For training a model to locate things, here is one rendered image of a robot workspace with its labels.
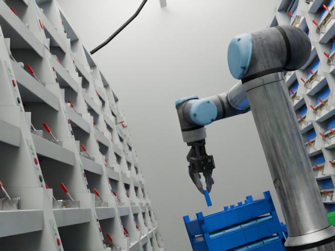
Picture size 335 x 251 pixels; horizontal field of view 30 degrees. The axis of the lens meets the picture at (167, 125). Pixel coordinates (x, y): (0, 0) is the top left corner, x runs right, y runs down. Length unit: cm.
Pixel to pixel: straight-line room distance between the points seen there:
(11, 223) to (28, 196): 26
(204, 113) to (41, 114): 57
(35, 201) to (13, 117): 20
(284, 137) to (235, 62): 24
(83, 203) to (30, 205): 70
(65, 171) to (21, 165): 70
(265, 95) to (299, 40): 18
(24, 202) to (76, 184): 71
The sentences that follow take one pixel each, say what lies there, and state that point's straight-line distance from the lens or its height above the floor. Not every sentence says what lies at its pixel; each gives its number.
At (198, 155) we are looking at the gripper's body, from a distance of 233.
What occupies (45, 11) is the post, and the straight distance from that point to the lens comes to 304.
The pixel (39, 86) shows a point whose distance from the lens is 193.
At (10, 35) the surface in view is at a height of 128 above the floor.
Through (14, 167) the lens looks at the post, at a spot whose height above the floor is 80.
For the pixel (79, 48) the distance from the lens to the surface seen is 369.
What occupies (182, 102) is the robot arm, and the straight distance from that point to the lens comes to 231.
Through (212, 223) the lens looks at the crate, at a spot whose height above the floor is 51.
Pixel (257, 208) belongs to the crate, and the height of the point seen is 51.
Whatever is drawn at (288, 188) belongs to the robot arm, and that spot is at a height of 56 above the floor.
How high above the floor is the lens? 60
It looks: 7 degrees up
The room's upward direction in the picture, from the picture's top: 17 degrees counter-clockwise
